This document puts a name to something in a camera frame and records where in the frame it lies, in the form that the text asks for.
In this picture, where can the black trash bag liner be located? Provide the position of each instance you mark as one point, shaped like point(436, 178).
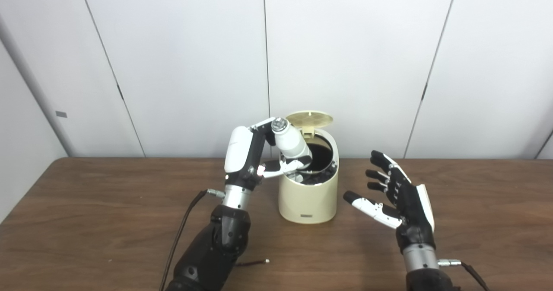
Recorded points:
point(322, 155)

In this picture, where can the cream round bin lid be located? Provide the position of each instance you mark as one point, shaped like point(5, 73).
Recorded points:
point(309, 118)

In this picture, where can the small white plastic bottle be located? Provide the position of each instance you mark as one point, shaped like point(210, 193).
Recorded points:
point(291, 144)

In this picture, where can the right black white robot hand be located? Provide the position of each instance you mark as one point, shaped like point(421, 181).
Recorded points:
point(412, 213)

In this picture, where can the small grey wall label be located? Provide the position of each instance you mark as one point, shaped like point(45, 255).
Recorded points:
point(61, 114)

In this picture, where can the cream-colored bin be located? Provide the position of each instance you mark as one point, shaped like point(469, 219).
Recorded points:
point(309, 200)

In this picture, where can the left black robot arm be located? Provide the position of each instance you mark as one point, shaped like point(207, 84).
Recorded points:
point(224, 235)

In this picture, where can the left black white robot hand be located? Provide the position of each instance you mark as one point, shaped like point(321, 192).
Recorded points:
point(237, 152)

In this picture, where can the black wall panel hinge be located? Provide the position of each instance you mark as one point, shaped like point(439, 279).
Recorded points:
point(424, 91)
point(120, 92)

